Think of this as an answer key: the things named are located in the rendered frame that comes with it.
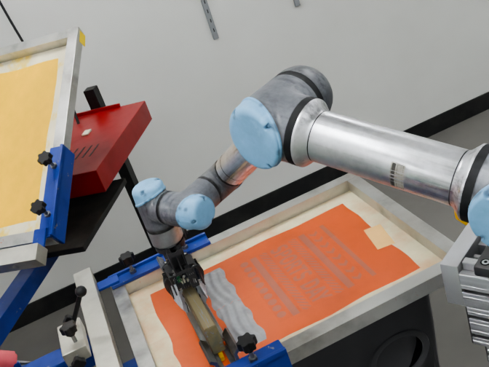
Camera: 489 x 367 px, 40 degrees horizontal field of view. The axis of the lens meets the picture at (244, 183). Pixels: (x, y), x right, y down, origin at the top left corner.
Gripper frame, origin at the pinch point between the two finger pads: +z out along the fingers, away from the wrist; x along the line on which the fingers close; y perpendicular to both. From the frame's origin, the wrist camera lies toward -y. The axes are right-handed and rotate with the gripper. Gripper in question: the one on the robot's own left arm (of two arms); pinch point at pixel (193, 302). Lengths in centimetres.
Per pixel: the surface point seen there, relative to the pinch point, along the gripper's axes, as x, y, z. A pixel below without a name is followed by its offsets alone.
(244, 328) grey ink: 8.0, 12.3, 4.5
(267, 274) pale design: 20.7, -4.4, 5.2
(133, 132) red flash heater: 11, -118, -5
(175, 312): -4.9, -7.1, 5.4
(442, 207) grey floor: 144, -126, 101
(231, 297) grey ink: 9.3, -1.7, 4.7
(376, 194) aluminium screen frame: 59, -12, 1
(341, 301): 31.0, 18.4, 5.0
